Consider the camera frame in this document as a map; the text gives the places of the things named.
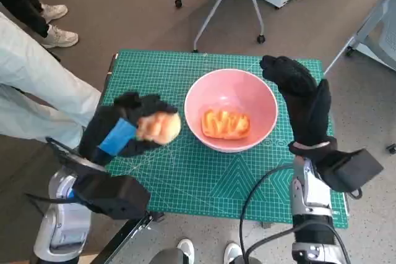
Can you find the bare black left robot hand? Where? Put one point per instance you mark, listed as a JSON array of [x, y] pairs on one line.
[[102, 128]]

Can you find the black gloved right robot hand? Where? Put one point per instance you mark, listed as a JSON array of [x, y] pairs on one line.
[[303, 103]]

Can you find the round toy bread bun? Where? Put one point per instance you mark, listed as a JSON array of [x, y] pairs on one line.
[[161, 128]]

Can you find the pink bowl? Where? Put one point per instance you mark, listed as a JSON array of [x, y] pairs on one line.
[[232, 91]]

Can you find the braided golden toy bread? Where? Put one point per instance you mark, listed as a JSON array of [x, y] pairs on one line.
[[226, 123]]

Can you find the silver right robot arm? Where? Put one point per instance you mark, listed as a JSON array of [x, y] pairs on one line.
[[309, 189]]

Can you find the person in light trousers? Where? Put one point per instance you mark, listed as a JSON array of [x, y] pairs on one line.
[[37, 84]]

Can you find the black caster wheel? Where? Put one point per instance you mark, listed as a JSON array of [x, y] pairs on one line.
[[391, 148]]

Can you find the white mesh rolling cart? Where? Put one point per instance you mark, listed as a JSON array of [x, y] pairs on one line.
[[389, 35]]

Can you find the green cutting mat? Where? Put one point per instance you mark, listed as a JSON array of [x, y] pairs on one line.
[[201, 183]]

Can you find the white robot left foot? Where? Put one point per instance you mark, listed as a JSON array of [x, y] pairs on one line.
[[185, 247]]

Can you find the white robot foot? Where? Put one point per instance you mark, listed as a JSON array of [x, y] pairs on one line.
[[232, 250], [185, 247]]

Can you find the grey robot left leg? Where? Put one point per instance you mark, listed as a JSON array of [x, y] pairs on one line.
[[168, 258]]

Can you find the white robot right foot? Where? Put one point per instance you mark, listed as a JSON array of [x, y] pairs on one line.
[[232, 250]]

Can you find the dark robot right leg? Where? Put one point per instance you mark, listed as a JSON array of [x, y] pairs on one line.
[[250, 261]]

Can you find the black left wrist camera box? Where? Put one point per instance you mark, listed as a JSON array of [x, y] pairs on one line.
[[117, 196]]

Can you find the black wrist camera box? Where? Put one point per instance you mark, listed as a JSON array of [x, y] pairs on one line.
[[117, 196], [355, 171]]

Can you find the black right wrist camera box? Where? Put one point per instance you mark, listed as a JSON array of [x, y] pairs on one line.
[[355, 171]]

